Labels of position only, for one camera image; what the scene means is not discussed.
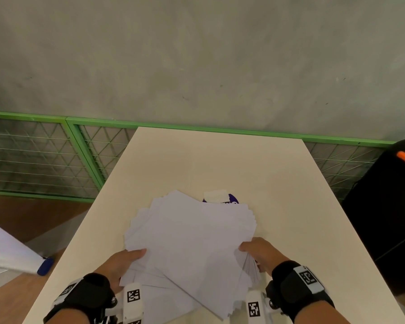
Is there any person's left hand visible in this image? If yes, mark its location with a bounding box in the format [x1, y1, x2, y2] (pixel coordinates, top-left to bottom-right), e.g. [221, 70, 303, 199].
[99, 248, 147, 295]

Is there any person's right hand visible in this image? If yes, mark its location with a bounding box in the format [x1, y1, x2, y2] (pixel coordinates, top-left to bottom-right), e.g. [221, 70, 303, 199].
[238, 237, 291, 274]

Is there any stack of white paper sheets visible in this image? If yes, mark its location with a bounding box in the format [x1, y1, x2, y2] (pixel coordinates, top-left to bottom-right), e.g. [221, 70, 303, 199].
[119, 189, 261, 320]

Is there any person's right forearm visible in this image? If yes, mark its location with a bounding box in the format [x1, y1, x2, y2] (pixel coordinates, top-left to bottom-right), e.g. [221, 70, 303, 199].
[303, 306, 351, 324]

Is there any person's left forearm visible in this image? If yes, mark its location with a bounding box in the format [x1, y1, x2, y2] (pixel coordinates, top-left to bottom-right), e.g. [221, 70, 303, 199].
[47, 308, 106, 324]

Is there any purple tape roll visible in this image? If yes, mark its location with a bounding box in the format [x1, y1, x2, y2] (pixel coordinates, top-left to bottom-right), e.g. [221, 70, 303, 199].
[202, 189, 239, 205]

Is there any blue end cap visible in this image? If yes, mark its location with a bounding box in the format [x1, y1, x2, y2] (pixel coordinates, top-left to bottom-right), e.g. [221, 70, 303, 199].
[37, 257, 55, 277]

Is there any white board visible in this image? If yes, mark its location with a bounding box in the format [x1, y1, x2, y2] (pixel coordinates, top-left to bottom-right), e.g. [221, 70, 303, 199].
[0, 217, 45, 276]

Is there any black case with orange stripe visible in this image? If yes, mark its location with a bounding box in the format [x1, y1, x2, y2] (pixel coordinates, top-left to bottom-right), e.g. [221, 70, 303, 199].
[341, 138, 405, 295]

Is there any black left wrist strap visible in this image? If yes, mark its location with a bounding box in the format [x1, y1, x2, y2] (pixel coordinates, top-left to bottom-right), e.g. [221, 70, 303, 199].
[43, 273, 118, 324]

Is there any black wrist strap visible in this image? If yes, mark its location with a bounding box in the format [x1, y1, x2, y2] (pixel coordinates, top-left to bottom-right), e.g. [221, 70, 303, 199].
[265, 260, 335, 323]
[43, 273, 118, 324]

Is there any black right wrist strap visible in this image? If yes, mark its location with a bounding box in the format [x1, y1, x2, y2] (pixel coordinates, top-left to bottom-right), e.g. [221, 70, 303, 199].
[265, 260, 335, 323]

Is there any green wire mesh fence panel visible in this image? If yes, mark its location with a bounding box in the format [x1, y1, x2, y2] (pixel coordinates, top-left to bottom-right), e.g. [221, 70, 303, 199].
[0, 111, 106, 203]
[65, 117, 397, 201]

